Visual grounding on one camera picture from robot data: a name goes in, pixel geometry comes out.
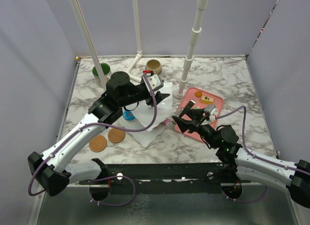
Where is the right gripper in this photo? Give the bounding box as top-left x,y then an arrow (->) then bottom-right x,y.
173,107 -> 219,149

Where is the white tiered serving stand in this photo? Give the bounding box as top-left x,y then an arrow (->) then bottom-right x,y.
122,81 -> 175,148

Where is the blue frosted donut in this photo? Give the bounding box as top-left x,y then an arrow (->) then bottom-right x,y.
123,110 -> 136,122

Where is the pink serving tray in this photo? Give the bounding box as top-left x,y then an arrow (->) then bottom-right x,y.
174,87 -> 224,143

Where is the pink cake slice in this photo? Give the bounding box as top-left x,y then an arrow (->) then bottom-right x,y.
161,118 -> 170,125

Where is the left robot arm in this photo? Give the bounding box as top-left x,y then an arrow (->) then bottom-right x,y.
28,71 -> 169,196

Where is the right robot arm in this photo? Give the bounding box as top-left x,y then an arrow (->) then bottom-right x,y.
172,105 -> 310,208

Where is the yellow sponge cake slice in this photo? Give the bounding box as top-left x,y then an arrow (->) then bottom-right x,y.
201,96 -> 214,105

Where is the orange cookie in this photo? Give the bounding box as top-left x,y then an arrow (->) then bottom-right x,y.
195,91 -> 202,98

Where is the beige ceramic cup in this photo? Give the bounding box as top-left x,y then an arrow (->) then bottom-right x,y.
145,60 -> 162,75

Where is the green ceramic mug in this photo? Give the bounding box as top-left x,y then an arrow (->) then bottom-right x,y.
92,62 -> 112,87

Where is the wooden coaster near stand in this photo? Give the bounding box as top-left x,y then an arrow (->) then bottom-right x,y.
108,128 -> 125,143

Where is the wooden coaster near edge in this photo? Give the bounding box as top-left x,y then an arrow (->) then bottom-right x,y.
89,135 -> 107,152

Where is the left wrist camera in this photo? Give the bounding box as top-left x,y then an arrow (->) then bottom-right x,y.
143,70 -> 164,92

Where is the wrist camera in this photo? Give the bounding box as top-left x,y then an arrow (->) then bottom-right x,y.
143,70 -> 164,92
204,104 -> 219,124

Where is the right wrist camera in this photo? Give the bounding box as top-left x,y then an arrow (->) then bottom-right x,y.
204,104 -> 219,124

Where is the white pvc frame middle pole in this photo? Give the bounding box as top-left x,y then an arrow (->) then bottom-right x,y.
126,0 -> 142,82

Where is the white pvc frame pole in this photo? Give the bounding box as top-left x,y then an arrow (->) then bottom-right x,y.
173,0 -> 209,99
69,0 -> 107,89
126,0 -> 142,82

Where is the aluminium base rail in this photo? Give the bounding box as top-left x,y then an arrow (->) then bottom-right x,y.
38,163 -> 295,188

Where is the white pvc frame right pole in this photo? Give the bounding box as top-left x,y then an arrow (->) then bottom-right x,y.
173,0 -> 209,99

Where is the white pvc frame left pole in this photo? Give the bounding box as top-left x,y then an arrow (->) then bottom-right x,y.
69,0 -> 107,89

